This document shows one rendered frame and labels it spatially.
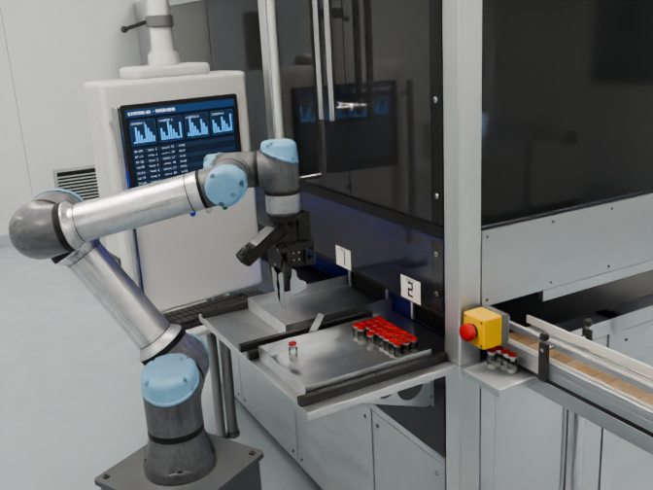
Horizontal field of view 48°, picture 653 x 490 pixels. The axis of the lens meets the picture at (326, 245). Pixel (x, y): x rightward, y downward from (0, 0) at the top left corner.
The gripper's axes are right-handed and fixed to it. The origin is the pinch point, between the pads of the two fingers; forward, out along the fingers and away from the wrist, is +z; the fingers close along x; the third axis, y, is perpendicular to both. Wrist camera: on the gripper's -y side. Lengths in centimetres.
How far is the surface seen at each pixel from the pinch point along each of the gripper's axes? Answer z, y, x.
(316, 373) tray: 21.3, 9.2, 4.1
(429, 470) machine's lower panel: 57, 39, 1
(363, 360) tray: 21.3, 22.3, 4.1
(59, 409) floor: 109, -35, 200
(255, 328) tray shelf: 21.4, 7.8, 39.1
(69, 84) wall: -25, 42, 545
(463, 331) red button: 9.2, 35.8, -17.7
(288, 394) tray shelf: 21.5, -0.6, -1.1
